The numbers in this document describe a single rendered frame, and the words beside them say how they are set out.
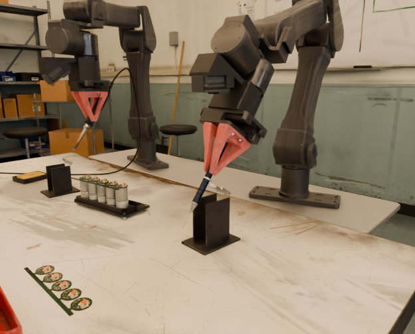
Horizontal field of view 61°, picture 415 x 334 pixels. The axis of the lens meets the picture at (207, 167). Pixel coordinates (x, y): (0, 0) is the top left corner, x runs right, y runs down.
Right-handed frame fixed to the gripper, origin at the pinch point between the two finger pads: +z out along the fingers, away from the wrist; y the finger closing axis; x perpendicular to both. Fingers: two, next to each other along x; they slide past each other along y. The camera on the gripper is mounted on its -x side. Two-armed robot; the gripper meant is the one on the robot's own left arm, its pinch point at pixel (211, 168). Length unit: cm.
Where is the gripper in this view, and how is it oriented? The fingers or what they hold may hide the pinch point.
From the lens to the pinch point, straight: 56.5
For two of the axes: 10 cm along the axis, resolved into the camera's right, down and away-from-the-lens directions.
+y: 6.8, 1.7, -7.1
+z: -4.1, 9.0, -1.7
